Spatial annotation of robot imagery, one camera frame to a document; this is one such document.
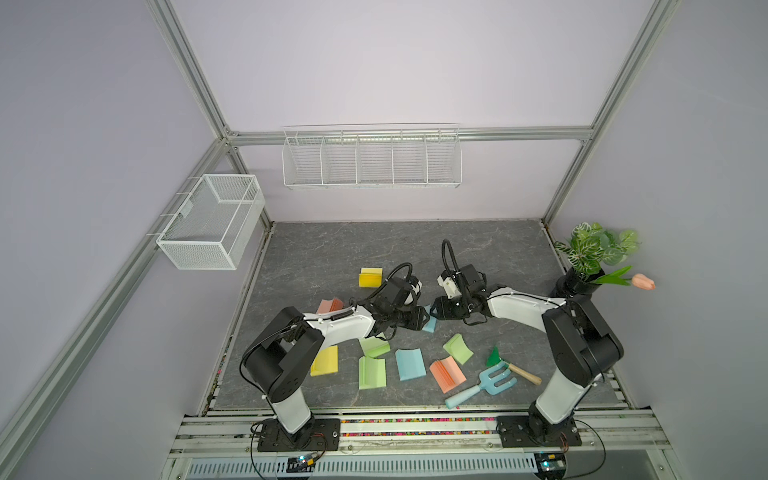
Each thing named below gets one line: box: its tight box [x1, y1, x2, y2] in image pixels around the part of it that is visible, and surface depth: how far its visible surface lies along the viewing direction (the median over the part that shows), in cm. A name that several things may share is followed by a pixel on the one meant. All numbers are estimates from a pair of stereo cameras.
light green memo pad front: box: [358, 356, 386, 390], surface depth 84 cm
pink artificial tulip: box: [591, 266, 656, 291], surface depth 77 cm
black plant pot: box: [555, 266, 605, 297], surface depth 89 cm
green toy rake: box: [486, 346, 542, 386], surface depth 85 cm
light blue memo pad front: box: [395, 348, 427, 381], surface depth 86 cm
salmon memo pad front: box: [429, 356, 467, 394], surface depth 84 cm
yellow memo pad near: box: [310, 345, 339, 377], surface depth 86 cm
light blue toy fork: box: [445, 362, 517, 409], surface depth 82 cm
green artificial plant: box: [554, 222, 642, 277], surface depth 82 cm
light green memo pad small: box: [443, 333, 474, 365], surface depth 88 cm
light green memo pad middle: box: [359, 332, 391, 358], surface depth 88 cm
